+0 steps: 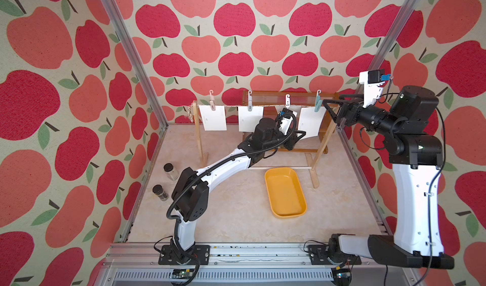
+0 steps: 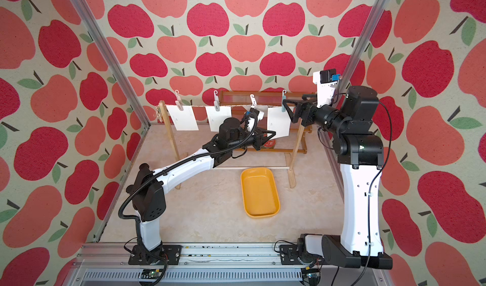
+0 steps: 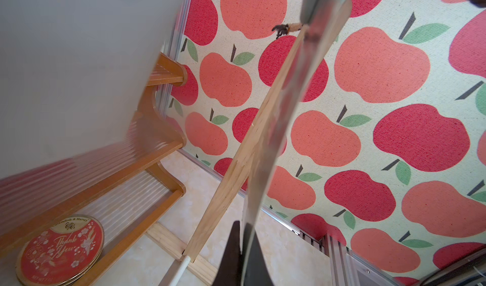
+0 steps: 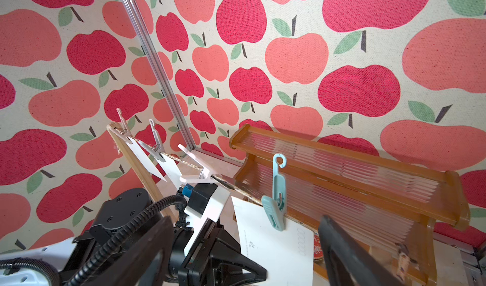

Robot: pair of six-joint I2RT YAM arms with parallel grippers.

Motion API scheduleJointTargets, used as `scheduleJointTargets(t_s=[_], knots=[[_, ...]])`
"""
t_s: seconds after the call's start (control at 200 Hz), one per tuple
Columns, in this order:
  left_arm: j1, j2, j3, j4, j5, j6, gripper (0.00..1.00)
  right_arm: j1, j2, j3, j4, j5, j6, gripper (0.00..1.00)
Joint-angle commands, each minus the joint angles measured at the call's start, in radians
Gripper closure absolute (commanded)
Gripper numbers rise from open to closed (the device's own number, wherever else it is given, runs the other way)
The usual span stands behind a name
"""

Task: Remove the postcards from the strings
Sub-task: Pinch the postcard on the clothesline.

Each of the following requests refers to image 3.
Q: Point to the wooden hanging rack frame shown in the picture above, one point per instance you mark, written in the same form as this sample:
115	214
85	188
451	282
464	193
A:
230	185

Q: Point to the wooden shelf with ribbed panels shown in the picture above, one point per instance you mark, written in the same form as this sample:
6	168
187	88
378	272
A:
123	185

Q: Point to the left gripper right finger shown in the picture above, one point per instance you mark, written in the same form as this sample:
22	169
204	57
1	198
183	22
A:
254	268

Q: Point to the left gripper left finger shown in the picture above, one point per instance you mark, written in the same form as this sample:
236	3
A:
229	271

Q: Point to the red round tin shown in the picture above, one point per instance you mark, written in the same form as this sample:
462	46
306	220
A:
61	254

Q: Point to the left aluminium corner post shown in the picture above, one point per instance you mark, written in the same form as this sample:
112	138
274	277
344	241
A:
171	48

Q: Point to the white postcard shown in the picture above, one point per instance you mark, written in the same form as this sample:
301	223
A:
319	31
72	73

